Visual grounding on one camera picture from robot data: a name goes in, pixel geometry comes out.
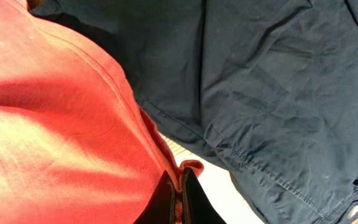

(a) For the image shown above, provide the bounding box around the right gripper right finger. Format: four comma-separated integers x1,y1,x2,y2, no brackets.
181,167,226,224

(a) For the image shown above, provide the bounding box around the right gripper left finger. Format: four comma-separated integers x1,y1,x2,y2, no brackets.
134,171,175,224

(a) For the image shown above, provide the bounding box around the orange soccer t-shirt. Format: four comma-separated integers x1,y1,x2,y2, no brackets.
0,1,203,223

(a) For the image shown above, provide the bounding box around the navy blue garment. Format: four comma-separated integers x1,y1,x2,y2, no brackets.
30,0,358,223

